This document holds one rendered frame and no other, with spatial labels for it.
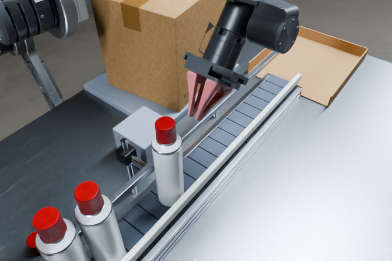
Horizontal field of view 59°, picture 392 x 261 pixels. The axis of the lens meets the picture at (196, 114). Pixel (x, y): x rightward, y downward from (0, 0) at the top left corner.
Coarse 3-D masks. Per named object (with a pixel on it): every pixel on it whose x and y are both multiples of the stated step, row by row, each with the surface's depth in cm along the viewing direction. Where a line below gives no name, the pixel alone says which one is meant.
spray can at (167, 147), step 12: (156, 120) 55; (168, 120) 55; (156, 132) 55; (168, 132) 54; (156, 144) 57; (168, 144) 56; (180, 144) 57; (156, 156) 57; (168, 156) 57; (180, 156) 59; (156, 168) 60; (168, 168) 59; (180, 168) 61; (156, 180) 63; (168, 180) 61; (180, 180) 63; (168, 192) 63; (180, 192) 65; (168, 204) 66
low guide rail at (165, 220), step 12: (288, 84) 89; (276, 96) 86; (264, 108) 83; (252, 132) 79; (240, 144) 76; (228, 156) 73; (216, 168) 70; (204, 180) 68; (192, 192) 66; (180, 204) 64; (168, 216) 62; (156, 228) 60; (144, 240) 58; (132, 252) 57
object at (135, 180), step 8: (272, 56) 90; (264, 64) 88; (256, 72) 86; (248, 80) 84; (232, 88) 81; (240, 88) 82; (232, 96) 80; (216, 104) 77; (224, 104) 78; (208, 112) 75; (192, 128) 71; (184, 136) 70; (152, 160) 65; (144, 168) 64; (152, 168) 65; (136, 176) 62; (144, 176) 63; (128, 184) 61; (136, 184) 62; (120, 192) 60; (128, 192) 61; (112, 200) 59; (80, 232) 55
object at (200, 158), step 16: (272, 80) 96; (256, 96) 91; (272, 96) 91; (288, 96) 91; (240, 112) 87; (256, 112) 87; (272, 112) 87; (224, 128) 83; (240, 128) 83; (208, 144) 79; (224, 144) 79; (192, 160) 76; (208, 160) 76; (192, 176) 72; (144, 208) 67; (160, 208) 67; (128, 224) 64; (144, 224) 64; (128, 240) 62; (144, 256) 62
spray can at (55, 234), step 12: (36, 216) 43; (48, 216) 43; (60, 216) 43; (36, 228) 42; (48, 228) 42; (60, 228) 43; (72, 228) 46; (36, 240) 45; (48, 240) 43; (60, 240) 44; (72, 240) 45; (48, 252) 44; (60, 252) 44; (72, 252) 46; (84, 252) 50
